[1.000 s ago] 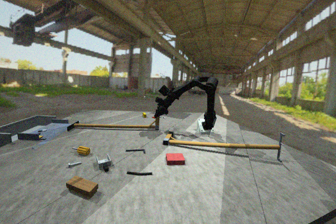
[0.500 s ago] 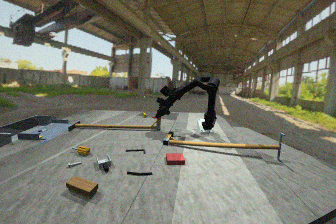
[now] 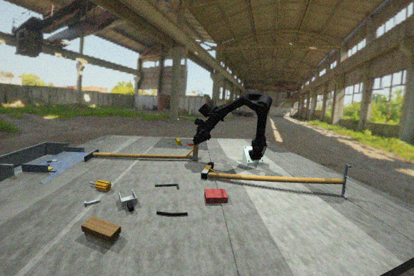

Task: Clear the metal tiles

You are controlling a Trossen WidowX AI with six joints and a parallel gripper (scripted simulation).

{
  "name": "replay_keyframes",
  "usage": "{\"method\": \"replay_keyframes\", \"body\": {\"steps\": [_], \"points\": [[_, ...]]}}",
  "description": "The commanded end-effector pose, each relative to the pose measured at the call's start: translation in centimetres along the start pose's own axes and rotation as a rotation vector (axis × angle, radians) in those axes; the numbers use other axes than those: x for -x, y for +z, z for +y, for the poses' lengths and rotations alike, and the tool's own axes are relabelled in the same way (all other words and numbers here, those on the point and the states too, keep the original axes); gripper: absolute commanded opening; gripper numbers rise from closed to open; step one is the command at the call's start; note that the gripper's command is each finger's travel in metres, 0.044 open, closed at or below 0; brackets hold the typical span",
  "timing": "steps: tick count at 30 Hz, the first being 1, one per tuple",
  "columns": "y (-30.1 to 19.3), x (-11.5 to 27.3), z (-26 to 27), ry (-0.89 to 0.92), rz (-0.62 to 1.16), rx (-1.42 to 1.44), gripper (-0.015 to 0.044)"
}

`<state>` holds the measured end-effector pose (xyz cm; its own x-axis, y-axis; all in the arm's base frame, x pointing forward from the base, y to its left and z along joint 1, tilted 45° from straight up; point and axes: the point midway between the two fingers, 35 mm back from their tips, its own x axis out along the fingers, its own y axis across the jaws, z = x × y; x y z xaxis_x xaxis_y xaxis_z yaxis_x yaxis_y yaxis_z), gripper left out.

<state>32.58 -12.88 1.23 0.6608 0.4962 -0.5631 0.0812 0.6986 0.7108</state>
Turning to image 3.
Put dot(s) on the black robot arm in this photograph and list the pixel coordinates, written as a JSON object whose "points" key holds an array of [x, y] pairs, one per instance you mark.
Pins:
{"points": [[261, 107]]}

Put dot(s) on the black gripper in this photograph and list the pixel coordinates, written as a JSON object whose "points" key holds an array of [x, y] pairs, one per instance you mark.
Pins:
{"points": [[203, 134]]}

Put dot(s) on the brown wooden block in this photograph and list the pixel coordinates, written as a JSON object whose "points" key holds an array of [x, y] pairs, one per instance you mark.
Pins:
{"points": [[101, 230]]}

